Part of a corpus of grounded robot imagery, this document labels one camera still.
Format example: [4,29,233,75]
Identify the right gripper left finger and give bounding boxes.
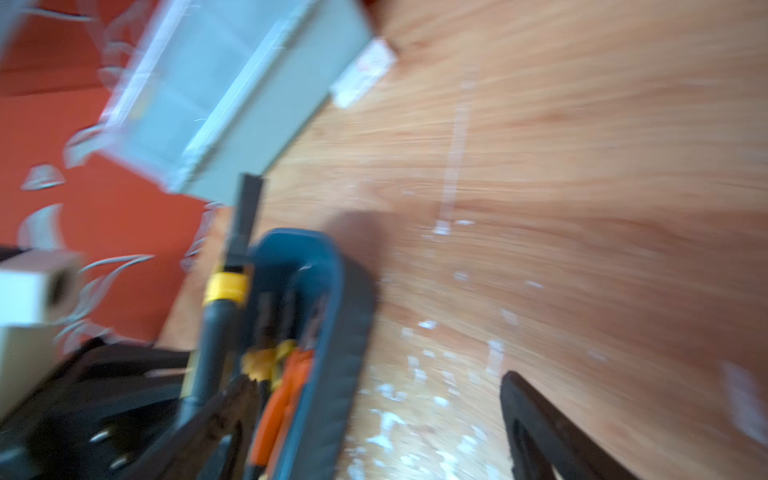
[117,375,258,479]

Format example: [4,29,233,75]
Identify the translucent lidded storage container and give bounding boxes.
[99,0,374,205]

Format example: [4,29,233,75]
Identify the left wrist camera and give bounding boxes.
[1,246,82,416]

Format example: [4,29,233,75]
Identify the small white labelled box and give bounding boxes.
[330,37,397,109]

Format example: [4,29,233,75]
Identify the yellow black combination pliers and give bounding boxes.
[175,173,264,428]

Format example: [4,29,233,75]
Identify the orange black small pliers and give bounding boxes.
[244,341,314,479]

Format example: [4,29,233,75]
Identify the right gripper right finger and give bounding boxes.
[500,371,635,479]

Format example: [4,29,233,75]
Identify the teal plastic storage box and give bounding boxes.
[249,229,376,479]

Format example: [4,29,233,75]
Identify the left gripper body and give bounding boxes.
[1,341,190,479]

